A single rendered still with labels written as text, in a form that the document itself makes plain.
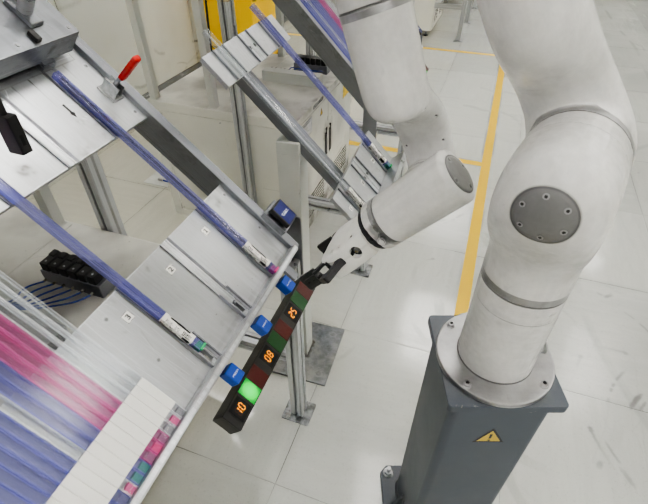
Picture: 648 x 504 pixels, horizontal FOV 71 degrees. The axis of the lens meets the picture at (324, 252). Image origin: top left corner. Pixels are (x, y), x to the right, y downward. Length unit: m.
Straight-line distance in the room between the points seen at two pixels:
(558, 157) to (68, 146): 0.70
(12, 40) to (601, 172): 0.80
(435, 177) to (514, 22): 0.21
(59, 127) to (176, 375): 0.44
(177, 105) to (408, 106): 1.44
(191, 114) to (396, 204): 1.37
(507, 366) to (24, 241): 1.13
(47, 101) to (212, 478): 1.06
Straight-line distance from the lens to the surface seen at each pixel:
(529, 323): 0.68
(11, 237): 1.38
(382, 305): 1.82
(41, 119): 0.87
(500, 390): 0.78
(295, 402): 1.47
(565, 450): 1.64
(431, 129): 0.71
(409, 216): 0.66
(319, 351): 1.65
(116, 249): 1.21
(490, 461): 0.97
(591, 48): 0.56
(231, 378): 0.76
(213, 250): 0.84
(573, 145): 0.51
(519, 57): 0.54
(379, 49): 0.59
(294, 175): 1.14
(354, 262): 0.73
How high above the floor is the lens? 1.33
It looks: 41 degrees down
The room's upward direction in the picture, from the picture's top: straight up
